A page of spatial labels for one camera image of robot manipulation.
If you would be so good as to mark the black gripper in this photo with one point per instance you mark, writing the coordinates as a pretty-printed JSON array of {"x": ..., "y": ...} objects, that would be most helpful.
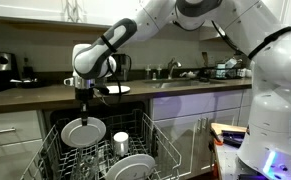
[{"x": 84, "y": 96}]

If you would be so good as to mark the white dinner plate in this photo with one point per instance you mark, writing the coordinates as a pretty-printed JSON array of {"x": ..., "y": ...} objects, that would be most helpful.
[
  {"x": 83, "y": 136},
  {"x": 121, "y": 89},
  {"x": 131, "y": 168}
]

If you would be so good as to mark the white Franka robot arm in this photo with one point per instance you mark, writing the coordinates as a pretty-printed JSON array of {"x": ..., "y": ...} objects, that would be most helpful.
[{"x": 275, "y": 100}]

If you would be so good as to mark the dishwasher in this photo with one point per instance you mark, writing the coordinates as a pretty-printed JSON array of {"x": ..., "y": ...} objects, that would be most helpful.
[{"x": 60, "y": 115}]

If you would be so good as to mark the white corner upper cabinet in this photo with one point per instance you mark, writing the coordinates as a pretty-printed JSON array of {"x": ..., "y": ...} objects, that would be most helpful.
[{"x": 206, "y": 33}]

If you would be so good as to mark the white mug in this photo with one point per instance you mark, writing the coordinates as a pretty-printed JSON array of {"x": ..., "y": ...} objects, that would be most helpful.
[{"x": 121, "y": 143}]

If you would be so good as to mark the clear drinking glass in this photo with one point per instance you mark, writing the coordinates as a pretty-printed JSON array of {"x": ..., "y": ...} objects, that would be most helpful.
[{"x": 86, "y": 163}]

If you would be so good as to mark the black coffee maker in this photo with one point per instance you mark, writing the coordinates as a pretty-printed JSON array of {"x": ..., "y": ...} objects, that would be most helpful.
[{"x": 122, "y": 66}]

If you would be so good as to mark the black pan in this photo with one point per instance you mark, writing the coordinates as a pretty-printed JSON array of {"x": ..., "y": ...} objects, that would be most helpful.
[{"x": 28, "y": 83}]

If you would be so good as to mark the white drawer front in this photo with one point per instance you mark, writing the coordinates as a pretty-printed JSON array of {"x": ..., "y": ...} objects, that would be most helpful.
[{"x": 11, "y": 121}]

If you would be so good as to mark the small soap bottle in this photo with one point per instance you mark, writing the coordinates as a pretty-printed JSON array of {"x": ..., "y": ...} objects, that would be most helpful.
[
  {"x": 147, "y": 72},
  {"x": 159, "y": 72}
]

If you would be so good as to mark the white lower cabinet door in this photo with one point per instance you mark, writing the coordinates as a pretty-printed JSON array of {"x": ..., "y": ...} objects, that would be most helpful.
[{"x": 8, "y": 160}]

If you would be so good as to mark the chrome faucet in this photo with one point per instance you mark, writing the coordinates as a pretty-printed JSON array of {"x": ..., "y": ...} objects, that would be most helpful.
[{"x": 172, "y": 66}]

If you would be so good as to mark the steel kitchen sink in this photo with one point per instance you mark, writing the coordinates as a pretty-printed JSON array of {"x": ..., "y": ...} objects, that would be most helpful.
[{"x": 181, "y": 83}]

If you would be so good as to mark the white sink base cabinet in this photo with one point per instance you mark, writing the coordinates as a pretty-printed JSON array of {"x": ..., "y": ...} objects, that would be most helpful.
[{"x": 198, "y": 103}]

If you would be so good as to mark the wooden utensil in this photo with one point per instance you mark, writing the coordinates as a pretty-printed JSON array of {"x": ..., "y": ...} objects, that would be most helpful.
[{"x": 205, "y": 58}]

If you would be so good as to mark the black dish drying rack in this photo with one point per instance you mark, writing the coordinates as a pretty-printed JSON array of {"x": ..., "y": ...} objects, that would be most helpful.
[{"x": 223, "y": 74}]

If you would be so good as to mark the wooden board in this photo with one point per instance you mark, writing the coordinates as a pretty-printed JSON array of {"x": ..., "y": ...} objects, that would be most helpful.
[{"x": 228, "y": 127}]

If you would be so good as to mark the black clamp bar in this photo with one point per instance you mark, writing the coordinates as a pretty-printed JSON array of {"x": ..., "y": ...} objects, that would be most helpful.
[{"x": 233, "y": 136}]

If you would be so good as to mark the metal robot mounting table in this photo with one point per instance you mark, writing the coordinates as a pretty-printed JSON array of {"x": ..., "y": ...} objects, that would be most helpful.
[{"x": 228, "y": 163}]

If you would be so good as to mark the white cup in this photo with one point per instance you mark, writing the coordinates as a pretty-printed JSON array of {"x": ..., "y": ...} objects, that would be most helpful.
[{"x": 248, "y": 72}]

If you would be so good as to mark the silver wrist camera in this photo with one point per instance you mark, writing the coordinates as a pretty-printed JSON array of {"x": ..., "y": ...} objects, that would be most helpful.
[{"x": 68, "y": 81}]

